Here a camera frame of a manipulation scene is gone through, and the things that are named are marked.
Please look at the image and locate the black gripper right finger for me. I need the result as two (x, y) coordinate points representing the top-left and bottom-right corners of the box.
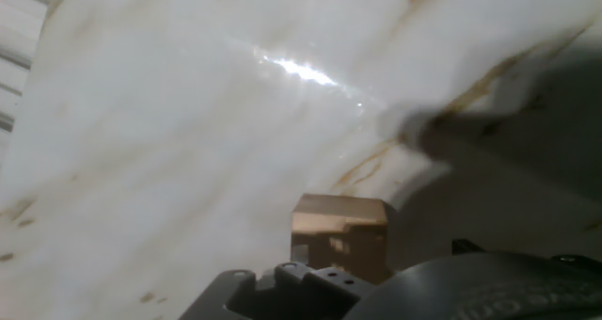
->
(451, 238), (602, 274)

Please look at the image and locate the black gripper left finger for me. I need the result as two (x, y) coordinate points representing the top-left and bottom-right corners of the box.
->
(178, 262), (377, 320)

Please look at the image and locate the large wooden cube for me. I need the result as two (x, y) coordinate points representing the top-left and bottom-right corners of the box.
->
(290, 192), (390, 284)

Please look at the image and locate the marble pattern table sheet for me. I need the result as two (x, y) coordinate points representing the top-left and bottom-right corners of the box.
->
(0, 0), (602, 320)

